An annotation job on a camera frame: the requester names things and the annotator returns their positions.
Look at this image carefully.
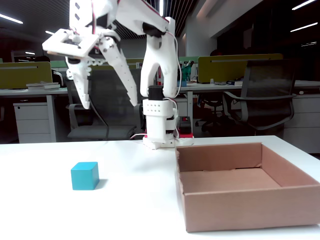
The stack of books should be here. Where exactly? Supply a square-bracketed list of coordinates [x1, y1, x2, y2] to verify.
[26, 81, 61, 91]

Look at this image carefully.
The long white office desk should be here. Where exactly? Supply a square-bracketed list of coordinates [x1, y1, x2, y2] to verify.
[178, 79, 320, 138]

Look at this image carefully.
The white desk side cabinet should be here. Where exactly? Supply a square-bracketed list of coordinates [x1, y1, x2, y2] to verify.
[283, 93, 320, 154]

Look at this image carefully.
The teal figurine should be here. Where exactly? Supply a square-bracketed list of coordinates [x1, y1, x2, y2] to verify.
[180, 60, 195, 82]

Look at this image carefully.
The brown cardboard box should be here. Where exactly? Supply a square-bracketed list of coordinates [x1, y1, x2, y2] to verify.
[174, 142, 320, 233]

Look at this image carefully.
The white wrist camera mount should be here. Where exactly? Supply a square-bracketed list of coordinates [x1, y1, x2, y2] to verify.
[41, 28, 100, 60]

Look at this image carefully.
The seated person dark jacket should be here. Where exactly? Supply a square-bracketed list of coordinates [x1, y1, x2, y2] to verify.
[34, 56, 64, 87]

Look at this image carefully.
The large black office chair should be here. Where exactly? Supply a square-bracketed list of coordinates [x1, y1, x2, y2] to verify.
[222, 58, 298, 137]

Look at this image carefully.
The olive desk partition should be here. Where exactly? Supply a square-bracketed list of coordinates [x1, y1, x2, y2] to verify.
[0, 61, 53, 90]
[126, 58, 145, 70]

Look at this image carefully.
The grey mesh office chair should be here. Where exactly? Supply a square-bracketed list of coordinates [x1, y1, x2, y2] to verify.
[64, 68, 146, 141]

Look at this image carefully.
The blue cube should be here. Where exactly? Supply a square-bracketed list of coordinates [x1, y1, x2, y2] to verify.
[70, 161, 100, 191]

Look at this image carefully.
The yellow desk partition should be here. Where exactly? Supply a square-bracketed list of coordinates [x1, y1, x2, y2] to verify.
[197, 53, 284, 84]

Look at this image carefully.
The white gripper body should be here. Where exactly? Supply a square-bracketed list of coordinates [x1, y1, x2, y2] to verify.
[83, 13, 123, 67]

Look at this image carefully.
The white drawer cabinet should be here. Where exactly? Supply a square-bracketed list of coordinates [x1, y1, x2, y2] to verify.
[12, 101, 52, 144]

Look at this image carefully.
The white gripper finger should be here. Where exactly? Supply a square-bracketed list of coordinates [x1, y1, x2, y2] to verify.
[65, 56, 92, 110]
[99, 34, 139, 107]

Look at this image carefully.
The black camera cable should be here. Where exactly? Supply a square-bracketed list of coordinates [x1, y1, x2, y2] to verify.
[87, 96, 111, 141]

